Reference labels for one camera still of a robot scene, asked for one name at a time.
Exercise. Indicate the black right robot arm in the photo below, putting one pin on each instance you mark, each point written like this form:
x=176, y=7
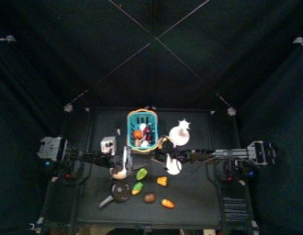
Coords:
x=232, y=152

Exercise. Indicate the orange toy bell pepper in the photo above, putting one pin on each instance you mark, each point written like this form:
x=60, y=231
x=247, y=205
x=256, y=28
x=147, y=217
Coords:
x=162, y=181

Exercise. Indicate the brown toy potato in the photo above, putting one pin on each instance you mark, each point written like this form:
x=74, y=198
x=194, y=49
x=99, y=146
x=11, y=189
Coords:
x=150, y=197

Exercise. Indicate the red toy utensil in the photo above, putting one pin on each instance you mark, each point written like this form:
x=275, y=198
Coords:
x=147, y=131

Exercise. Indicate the grey metal frame bracket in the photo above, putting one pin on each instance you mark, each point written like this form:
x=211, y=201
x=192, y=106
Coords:
x=68, y=107
x=231, y=111
x=299, y=40
x=8, y=39

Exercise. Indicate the black toy frying pan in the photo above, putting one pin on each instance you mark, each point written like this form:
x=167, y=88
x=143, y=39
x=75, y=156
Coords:
x=120, y=191

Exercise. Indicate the small black toy utensil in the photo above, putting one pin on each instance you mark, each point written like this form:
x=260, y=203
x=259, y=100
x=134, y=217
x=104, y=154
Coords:
x=118, y=127

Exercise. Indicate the grey toy appliance box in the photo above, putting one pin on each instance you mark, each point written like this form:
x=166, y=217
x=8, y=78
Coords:
x=108, y=144

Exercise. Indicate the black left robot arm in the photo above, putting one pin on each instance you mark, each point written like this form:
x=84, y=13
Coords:
x=88, y=158

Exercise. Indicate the orange toy tomato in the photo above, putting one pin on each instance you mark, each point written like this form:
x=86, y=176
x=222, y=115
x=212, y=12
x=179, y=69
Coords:
x=138, y=134

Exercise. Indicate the white slotted toy spatula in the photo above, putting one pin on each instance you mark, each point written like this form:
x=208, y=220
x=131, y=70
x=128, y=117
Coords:
x=144, y=142

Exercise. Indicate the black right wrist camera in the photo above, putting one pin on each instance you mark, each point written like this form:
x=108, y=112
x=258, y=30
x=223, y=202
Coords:
x=168, y=144

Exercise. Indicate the white printed label sheet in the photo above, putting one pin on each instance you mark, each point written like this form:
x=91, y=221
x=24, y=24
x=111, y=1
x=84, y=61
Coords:
x=235, y=208

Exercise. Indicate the white spiky toy piece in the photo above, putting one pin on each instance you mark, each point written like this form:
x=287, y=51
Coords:
x=184, y=124

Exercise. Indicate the green yellow toy vegetable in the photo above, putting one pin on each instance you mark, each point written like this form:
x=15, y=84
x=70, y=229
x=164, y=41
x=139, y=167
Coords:
x=138, y=188

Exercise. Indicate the white round toy ladle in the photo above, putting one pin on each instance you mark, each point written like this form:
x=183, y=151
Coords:
x=119, y=174

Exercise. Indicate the orange toy carrot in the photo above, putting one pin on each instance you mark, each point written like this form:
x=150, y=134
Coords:
x=168, y=203

